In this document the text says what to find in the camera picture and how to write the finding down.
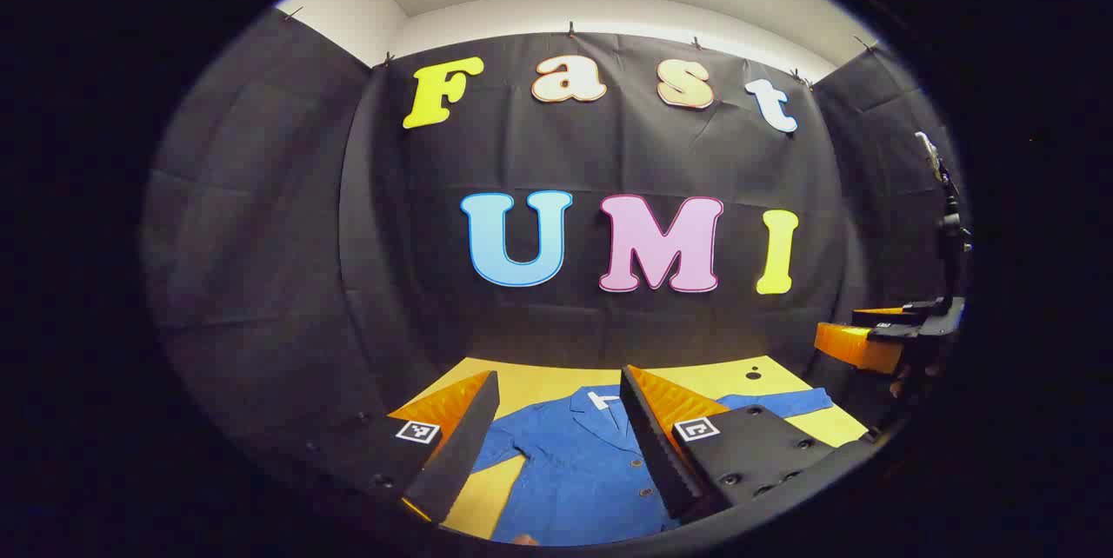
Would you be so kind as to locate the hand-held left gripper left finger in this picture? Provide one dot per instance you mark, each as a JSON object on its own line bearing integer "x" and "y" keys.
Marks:
{"x": 459, "y": 455}

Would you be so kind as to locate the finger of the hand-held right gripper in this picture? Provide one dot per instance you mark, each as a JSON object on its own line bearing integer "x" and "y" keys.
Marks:
{"x": 856, "y": 347}
{"x": 887, "y": 315}

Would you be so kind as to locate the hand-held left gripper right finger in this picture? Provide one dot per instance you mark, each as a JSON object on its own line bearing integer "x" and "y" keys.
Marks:
{"x": 652, "y": 447}

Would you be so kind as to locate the blue button-up shirt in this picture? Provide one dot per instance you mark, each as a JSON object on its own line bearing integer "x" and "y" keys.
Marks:
{"x": 583, "y": 462}

